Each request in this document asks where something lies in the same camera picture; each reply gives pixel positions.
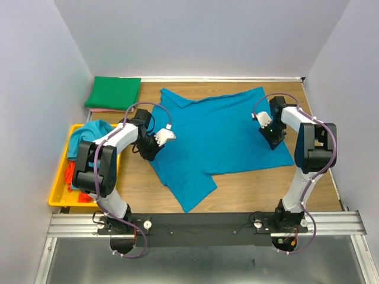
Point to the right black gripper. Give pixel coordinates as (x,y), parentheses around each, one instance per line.
(273,142)

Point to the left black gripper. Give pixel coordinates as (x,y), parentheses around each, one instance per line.
(151,154)

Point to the blue t shirt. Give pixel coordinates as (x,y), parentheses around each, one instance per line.
(215,135)

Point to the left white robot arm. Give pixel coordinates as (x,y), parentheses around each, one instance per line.
(95,171)

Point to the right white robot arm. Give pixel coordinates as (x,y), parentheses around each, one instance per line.
(315,153)

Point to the teal t shirt in bin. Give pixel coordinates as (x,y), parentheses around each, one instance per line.
(90,131)

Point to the folded green t shirt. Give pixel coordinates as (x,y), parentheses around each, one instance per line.
(113,93)

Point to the folded pink t shirt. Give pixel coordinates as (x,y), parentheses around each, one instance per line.
(105,110)

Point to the orange t shirt in bin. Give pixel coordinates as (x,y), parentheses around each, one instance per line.
(82,197)

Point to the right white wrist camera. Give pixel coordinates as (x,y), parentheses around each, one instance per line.
(263,118)

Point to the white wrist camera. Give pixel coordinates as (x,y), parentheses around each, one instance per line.
(164,135)
(263,118)

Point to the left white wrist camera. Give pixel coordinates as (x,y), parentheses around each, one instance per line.
(164,135)

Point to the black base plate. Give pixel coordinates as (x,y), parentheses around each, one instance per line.
(202,230)

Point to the aluminium frame rail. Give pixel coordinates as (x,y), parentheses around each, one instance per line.
(319,224)

